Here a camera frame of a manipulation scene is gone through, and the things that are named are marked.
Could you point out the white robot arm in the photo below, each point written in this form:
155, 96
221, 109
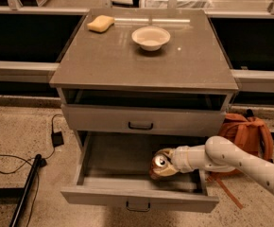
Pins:
218, 154

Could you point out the yellow sponge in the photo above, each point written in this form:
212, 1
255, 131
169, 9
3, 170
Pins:
101, 23

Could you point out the black metal stand leg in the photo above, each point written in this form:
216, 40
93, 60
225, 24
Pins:
31, 177

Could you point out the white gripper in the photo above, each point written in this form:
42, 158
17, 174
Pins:
181, 159

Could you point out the black power adapter with cable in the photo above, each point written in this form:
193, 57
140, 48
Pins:
56, 140

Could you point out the grey drawer cabinet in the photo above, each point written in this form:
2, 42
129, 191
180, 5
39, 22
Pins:
109, 69

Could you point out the open lower grey drawer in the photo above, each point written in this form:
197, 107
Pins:
113, 170

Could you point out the white bowl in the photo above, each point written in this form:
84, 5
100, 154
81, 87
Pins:
150, 38

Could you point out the orange soda can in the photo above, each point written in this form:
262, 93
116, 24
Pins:
159, 167

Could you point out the closed upper grey drawer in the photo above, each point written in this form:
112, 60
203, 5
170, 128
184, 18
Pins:
146, 121

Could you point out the orange backpack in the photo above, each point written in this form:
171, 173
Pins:
248, 132

